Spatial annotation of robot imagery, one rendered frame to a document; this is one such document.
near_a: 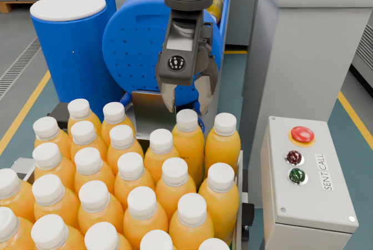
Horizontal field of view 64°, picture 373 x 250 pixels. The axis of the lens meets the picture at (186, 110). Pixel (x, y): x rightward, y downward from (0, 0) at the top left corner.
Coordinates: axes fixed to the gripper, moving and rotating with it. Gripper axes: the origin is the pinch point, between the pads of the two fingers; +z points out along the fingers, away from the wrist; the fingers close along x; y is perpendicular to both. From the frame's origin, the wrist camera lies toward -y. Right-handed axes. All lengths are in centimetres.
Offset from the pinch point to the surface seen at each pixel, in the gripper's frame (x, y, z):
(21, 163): 42.8, 2.1, 24.5
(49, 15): 58, 53, 7
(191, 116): -0.9, 0.0, 1.3
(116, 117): 12.9, -1.5, 2.2
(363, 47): -116, 202, 82
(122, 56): 18.4, 18.8, 0.9
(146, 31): 11.9, 18.8, -5.7
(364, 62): -118, 193, 90
